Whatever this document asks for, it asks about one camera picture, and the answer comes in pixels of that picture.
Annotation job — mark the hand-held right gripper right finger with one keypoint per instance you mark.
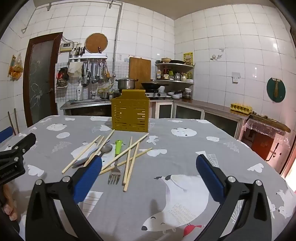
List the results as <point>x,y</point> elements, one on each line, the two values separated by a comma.
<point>211,179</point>

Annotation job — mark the white dish soap bottle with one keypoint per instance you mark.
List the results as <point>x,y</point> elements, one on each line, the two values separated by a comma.
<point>80,91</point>

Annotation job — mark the glass jar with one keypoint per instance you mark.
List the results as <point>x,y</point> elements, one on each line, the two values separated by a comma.
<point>187,93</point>

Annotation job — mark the steel cooking pot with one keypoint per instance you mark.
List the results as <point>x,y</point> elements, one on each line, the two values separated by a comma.
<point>126,84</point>

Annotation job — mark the yellow egg carton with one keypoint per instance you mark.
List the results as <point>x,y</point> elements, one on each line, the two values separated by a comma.
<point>240,108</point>

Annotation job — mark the black wok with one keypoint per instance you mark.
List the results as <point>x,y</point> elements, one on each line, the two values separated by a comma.
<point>150,85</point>

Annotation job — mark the round wooden pot lid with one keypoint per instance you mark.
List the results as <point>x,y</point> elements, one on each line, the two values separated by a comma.
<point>96,42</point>

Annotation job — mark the yellow wall poster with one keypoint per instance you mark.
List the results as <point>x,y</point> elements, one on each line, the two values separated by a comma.
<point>188,58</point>

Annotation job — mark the grey wall pipe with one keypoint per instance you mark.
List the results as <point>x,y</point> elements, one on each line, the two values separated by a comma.
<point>116,46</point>

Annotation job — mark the brown framed glass door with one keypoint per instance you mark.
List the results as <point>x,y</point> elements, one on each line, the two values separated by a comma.
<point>39,81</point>

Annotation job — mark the steel corner shelf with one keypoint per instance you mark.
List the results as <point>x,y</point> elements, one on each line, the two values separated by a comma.
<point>175,66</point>

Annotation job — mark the plastic covered side table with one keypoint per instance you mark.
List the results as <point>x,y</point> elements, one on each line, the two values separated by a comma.
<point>261,141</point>

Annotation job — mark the yellow slotted utensil holder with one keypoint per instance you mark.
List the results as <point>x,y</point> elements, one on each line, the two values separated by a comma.
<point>129,115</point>

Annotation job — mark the wooden sticks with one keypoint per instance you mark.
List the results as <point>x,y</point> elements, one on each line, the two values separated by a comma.
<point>16,120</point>

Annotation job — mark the light blue spoon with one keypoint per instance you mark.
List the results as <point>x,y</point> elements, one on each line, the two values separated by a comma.
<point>79,161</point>

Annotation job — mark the stack of white bowls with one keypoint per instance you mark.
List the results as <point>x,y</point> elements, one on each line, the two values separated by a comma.
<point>175,95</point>

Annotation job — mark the long wooden board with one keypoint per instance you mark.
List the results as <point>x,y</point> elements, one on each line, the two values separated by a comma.
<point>270,122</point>

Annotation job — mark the metal spoon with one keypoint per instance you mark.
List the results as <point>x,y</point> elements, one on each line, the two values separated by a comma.
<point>106,148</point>

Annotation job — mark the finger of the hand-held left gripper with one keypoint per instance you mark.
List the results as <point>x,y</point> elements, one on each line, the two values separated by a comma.
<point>24,141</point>

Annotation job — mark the white hanging cloth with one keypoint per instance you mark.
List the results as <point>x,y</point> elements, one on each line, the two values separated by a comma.
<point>75,69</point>

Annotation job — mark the green round wall board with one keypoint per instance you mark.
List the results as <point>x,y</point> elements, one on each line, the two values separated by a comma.
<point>271,91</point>

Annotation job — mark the grey bear print tablecloth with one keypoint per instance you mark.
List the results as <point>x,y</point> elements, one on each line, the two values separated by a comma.
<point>161,166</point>

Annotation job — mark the steel wall utensil rack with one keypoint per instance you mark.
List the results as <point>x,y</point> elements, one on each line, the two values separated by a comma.
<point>92,58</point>

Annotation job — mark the kitchen counter cabinet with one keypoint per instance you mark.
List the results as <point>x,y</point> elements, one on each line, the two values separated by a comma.
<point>189,112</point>

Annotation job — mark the white wall socket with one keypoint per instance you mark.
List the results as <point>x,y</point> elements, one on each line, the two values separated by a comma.
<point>235,77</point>

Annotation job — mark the person's left hand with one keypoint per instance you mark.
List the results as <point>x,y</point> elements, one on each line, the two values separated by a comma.
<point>9,208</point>

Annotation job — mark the white wall timer box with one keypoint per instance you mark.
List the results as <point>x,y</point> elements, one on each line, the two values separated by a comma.
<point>65,47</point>

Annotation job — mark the steel gas stove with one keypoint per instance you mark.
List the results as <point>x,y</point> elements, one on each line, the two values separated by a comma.
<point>157,94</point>

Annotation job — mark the steel sink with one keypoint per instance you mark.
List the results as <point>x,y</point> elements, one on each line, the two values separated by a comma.
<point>85,103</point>

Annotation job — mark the wooden cutting board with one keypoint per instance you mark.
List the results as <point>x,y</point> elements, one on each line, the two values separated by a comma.
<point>140,69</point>

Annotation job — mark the hanging plastic bags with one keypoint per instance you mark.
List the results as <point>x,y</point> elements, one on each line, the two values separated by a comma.
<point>16,68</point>

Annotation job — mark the bunch of wooden chopsticks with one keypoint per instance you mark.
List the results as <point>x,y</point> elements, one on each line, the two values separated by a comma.
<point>132,166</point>

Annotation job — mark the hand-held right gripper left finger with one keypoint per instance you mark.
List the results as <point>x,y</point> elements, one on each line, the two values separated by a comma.
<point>89,178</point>

